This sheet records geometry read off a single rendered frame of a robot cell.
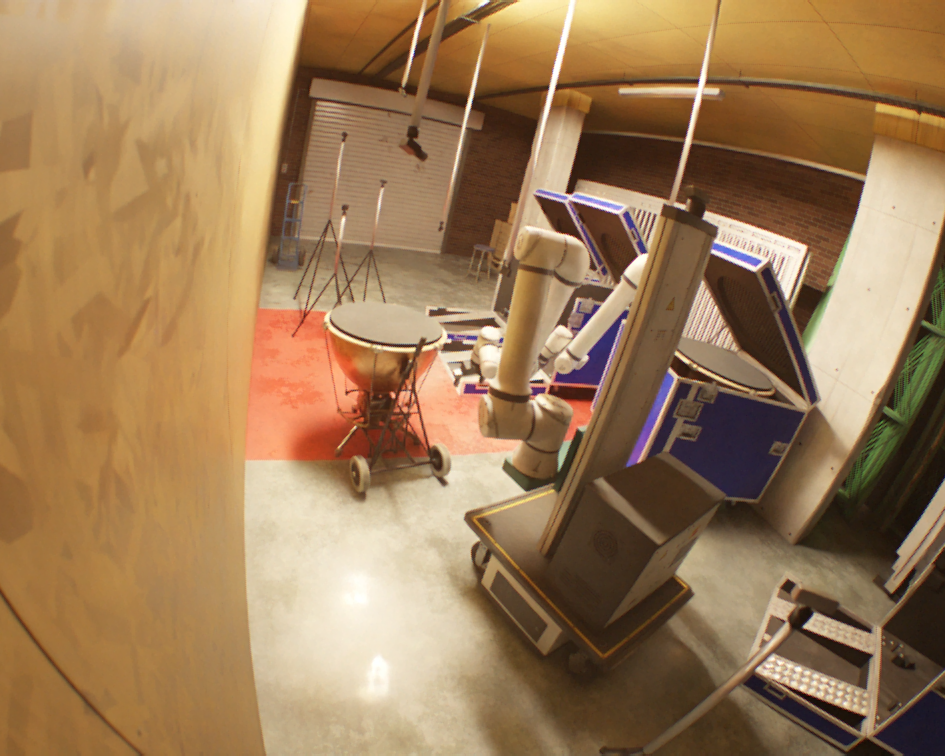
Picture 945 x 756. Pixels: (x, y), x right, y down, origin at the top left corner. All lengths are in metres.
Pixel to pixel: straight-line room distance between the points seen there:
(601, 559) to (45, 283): 1.61
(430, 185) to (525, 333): 7.82
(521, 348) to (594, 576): 0.85
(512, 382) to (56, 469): 1.40
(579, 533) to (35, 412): 1.60
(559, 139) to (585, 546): 5.60
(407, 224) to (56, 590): 9.04
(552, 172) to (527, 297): 5.06
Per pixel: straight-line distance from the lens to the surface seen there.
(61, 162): 0.30
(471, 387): 3.70
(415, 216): 9.19
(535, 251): 1.49
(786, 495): 3.76
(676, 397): 2.72
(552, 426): 1.63
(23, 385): 0.27
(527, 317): 1.50
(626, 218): 3.81
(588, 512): 1.62
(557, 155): 6.51
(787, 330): 2.96
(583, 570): 1.73
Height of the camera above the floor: 1.70
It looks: 25 degrees down
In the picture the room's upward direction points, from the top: 14 degrees clockwise
